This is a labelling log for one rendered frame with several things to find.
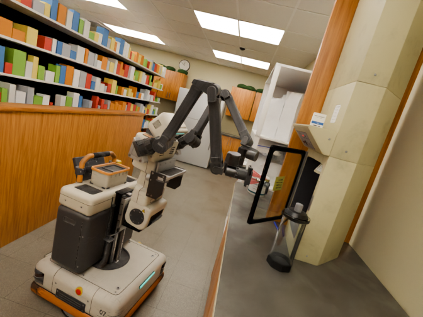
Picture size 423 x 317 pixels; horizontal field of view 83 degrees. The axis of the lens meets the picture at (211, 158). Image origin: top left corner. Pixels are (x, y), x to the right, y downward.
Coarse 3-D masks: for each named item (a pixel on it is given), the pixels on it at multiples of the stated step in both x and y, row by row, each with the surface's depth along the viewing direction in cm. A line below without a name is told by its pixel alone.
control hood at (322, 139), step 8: (296, 128) 121; (304, 128) 104; (312, 128) 95; (320, 128) 95; (312, 136) 97; (320, 136) 96; (328, 136) 95; (312, 144) 105; (320, 144) 96; (328, 144) 96; (320, 152) 98; (328, 152) 96
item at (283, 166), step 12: (276, 156) 112; (288, 156) 118; (300, 156) 125; (264, 168) 109; (276, 168) 115; (288, 168) 121; (276, 180) 118; (288, 180) 125; (276, 192) 122; (288, 192) 129; (252, 204) 113; (264, 204) 118; (276, 204) 125; (264, 216) 122
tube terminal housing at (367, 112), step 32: (352, 96) 92; (384, 96) 91; (352, 128) 93; (384, 128) 101; (320, 160) 104; (352, 160) 95; (320, 192) 99; (352, 192) 102; (320, 224) 101; (320, 256) 103
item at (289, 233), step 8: (280, 224) 94; (288, 224) 91; (296, 224) 89; (304, 224) 89; (280, 232) 93; (288, 232) 91; (296, 232) 90; (280, 240) 93; (288, 240) 91; (296, 240) 91; (272, 248) 96; (280, 248) 93; (288, 248) 91; (296, 248) 93; (272, 256) 95; (280, 256) 93; (288, 256) 92; (288, 264) 93
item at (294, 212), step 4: (296, 204) 92; (300, 204) 92; (288, 208) 93; (292, 208) 95; (296, 208) 92; (300, 208) 91; (288, 212) 91; (292, 212) 91; (296, 212) 92; (300, 212) 92; (304, 212) 94; (296, 216) 89; (300, 216) 89; (304, 216) 90
